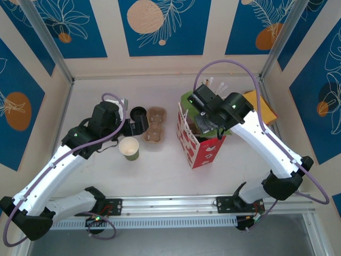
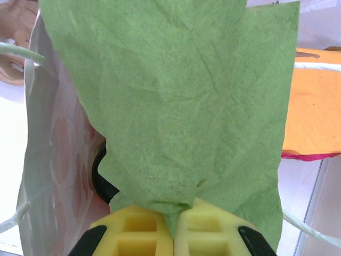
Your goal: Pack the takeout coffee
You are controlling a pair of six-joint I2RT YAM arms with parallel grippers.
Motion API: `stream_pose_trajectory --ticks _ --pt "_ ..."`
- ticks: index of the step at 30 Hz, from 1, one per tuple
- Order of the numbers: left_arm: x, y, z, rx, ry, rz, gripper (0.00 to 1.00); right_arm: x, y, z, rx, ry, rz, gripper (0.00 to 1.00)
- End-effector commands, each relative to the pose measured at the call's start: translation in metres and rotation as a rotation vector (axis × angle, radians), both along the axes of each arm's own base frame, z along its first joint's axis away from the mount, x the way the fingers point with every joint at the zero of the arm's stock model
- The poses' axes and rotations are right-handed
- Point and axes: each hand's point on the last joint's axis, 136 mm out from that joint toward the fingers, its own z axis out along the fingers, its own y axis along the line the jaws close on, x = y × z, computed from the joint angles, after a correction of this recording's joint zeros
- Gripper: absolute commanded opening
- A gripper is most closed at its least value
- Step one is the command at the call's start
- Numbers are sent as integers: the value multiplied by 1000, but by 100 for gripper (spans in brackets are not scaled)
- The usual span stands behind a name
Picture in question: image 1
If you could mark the black coffee cup lid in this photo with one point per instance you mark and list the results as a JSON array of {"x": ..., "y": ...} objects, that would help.
[{"x": 137, "y": 110}]

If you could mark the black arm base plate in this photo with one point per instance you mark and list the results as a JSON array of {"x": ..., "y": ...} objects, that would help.
[
  {"x": 114, "y": 206},
  {"x": 223, "y": 204}
]

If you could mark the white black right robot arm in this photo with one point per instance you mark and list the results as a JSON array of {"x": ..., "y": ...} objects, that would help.
[{"x": 271, "y": 149}]

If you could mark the short aluminium side rail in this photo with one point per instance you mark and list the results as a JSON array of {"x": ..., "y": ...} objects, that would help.
[{"x": 282, "y": 144}]

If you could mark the red white paper bag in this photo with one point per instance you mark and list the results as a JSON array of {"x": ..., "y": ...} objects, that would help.
[{"x": 205, "y": 152}]

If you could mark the brown pulp cup carrier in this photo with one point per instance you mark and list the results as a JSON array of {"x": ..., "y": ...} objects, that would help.
[{"x": 155, "y": 128}]

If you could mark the black electronics module with LED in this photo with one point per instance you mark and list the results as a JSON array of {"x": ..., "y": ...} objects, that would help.
[
  {"x": 246, "y": 224},
  {"x": 96, "y": 222}
]

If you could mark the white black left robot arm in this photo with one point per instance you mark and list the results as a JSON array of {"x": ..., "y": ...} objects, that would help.
[{"x": 53, "y": 170}]

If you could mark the aluminium frame post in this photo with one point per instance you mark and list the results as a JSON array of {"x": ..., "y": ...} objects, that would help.
[
  {"x": 283, "y": 40},
  {"x": 48, "y": 40}
]

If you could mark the green paper cup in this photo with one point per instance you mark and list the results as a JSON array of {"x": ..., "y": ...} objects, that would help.
[{"x": 129, "y": 148}]

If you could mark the long aluminium mounting rail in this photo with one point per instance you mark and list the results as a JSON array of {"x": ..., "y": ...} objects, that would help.
[{"x": 170, "y": 205}]

